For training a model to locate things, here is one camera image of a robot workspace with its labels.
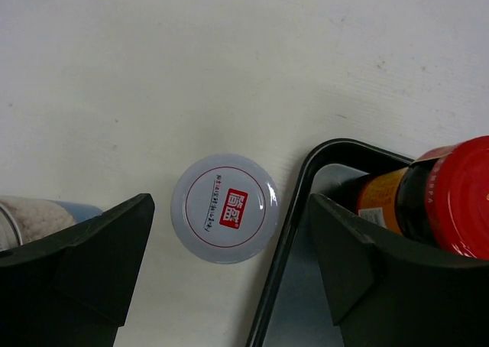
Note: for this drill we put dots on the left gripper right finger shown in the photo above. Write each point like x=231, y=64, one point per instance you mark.
x=386, y=290

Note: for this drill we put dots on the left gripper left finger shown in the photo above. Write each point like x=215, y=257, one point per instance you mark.
x=74, y=288

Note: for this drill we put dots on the red lid sauce jar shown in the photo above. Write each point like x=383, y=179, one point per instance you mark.
x=440, y=199

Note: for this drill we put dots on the white lid sauce jar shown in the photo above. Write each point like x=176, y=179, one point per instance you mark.
x=225, y=208

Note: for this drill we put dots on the left silver lid salt canister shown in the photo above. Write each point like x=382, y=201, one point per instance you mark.
x=24, y=220

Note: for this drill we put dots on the black plastic tray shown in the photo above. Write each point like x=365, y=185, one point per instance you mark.
x=293, y=308

